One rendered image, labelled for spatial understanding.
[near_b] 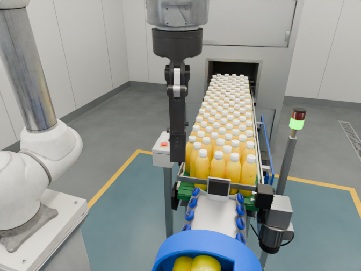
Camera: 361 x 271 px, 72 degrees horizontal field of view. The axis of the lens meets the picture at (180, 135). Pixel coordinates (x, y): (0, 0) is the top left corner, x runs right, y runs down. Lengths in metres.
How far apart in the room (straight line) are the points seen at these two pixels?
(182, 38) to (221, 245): 0.47
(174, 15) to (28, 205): 0.77
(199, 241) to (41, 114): 0.63
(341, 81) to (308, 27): 1.14
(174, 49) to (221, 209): 0.89
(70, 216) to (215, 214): 0.58
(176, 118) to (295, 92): 4.91
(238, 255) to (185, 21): 0.51
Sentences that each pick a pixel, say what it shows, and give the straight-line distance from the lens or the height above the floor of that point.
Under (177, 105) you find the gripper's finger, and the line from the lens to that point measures 0.37.
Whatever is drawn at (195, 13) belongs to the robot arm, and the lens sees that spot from 0.36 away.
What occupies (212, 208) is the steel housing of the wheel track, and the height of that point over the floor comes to 0.93.
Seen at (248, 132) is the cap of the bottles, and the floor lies 1.11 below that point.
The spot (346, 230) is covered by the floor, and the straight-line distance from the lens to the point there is 2.69.
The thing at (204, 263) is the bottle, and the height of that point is 1.20.
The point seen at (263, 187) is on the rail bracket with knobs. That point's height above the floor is 1.00.
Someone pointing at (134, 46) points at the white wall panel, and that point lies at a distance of 5.73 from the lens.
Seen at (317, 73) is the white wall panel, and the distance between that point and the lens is 5.21.
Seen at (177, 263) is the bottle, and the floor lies 1.14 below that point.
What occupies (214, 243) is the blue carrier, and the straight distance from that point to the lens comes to 0.63.
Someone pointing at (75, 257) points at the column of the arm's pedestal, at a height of 0.84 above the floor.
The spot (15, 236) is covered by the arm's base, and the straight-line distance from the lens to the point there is 1.01.
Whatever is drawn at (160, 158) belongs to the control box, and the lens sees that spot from 1.23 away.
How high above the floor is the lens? 1.73
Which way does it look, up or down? 28 degrees down
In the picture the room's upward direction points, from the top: straight up
